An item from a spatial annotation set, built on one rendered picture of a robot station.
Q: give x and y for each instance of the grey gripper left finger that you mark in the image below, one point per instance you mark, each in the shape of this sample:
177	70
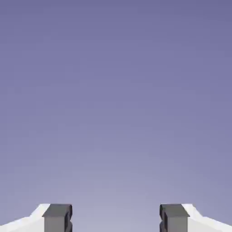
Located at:
54	219

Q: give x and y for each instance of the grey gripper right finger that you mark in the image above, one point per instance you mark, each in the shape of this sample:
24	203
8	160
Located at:
176	219

